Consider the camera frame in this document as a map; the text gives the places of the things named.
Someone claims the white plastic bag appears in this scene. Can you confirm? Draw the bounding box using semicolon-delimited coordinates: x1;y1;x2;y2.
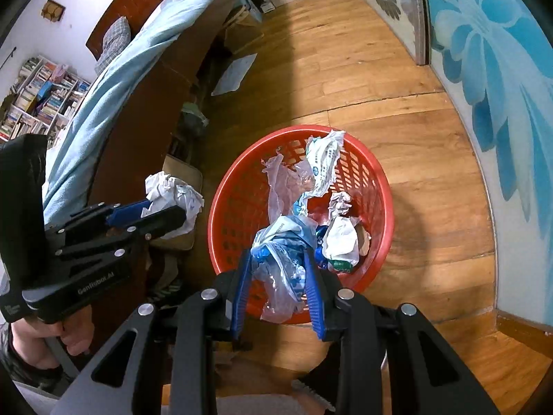
141;170;204;240

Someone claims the blue clear plastic bag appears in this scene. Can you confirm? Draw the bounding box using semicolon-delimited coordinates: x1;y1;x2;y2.
250;214;317;323

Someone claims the small brown cardboard piece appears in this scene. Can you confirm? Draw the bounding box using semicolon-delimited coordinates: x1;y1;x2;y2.
355;223;371;257

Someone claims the white tissue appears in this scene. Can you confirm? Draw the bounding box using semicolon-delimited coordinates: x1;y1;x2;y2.
328;191;353;219

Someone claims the white paper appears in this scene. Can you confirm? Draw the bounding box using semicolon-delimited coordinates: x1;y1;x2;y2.
322;215;360;274
211;54;257;96

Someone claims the person's left hand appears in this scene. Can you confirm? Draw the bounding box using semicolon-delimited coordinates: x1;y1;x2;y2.
10;305;95;370

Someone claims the blue bed mattress sheet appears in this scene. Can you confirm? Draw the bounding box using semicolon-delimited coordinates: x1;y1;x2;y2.
43;0;215;224

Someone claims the red plastic mesh basket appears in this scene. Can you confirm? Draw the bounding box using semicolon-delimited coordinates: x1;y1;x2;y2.
207;124;396;325

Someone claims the white bookshelf with books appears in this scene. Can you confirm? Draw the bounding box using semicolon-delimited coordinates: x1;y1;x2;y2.
0;55;91;148

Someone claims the white paper on floor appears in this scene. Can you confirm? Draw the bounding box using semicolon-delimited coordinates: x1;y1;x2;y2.
211;54;257;96

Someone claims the grey plaid pillow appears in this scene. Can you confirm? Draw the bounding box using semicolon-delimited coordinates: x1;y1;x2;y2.
95;16;131;75

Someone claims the wooden bed frame side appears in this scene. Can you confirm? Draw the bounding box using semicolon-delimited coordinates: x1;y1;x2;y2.
86;0;235;204

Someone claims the wall picture frame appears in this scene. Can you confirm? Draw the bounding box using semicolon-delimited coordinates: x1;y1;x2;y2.
40;0;66;22

